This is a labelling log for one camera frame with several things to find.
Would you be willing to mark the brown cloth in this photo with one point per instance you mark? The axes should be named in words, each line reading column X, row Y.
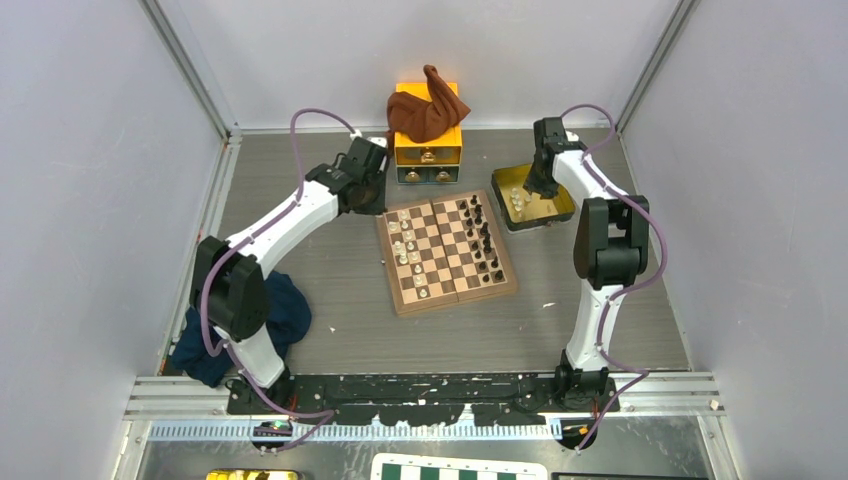
column 425, row 116

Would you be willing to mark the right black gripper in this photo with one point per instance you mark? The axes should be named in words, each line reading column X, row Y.
column 533, row 184

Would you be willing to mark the wooden chess board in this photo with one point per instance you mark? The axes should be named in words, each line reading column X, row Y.
column 459, row 247

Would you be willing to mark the yellow drawer box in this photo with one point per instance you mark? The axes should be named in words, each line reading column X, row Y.
column 434, row 162

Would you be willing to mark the dark blue cloth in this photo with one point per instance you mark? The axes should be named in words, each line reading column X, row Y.
column 288, row 322

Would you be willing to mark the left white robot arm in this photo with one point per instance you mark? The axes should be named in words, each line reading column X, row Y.
column 228, row 283

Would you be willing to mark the green white chess mat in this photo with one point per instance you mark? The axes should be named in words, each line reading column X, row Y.
column 418, row 467

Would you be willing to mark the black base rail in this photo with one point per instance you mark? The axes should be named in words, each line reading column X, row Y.
column 416, row 400

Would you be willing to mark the yellow metal tray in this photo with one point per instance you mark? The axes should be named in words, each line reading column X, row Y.
column 523, row 210

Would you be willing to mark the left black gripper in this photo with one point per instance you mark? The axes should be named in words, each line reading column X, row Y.
column 379, row 206

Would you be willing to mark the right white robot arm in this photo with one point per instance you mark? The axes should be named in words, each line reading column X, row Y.
column 610, row 251

